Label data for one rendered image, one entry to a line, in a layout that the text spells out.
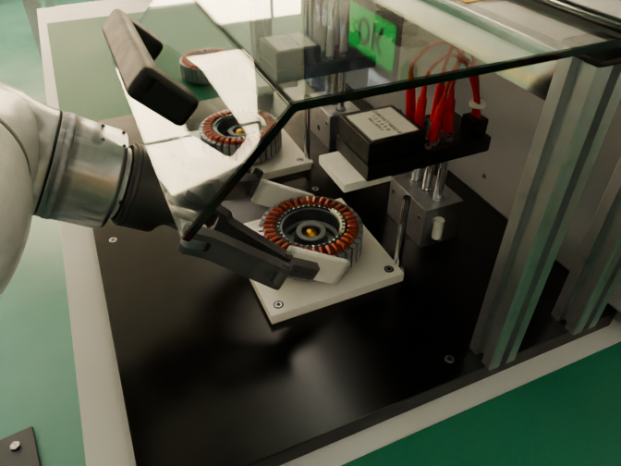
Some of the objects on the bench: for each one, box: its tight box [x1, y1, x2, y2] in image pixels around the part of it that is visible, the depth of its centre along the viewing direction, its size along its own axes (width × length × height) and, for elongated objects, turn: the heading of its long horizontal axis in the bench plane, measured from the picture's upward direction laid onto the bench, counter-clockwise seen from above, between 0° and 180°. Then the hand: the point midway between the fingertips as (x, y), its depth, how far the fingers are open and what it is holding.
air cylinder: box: [387, 168, 464, 248], centre depth 61 cm, size 5×8×6 cm
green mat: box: [47, 11, 145, 121], centre depth 121 cm, size 94×61×1 cm, turn 114°
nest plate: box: [244, 198, 404, 325], centre depth 58 cm, size 15×15×1 cm
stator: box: [259, 196, 363, 281], centre depth 56 cm, size 11×11×4 cm
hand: (310, 232), depth 56 cm, fingers closed on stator, 11 cm apart
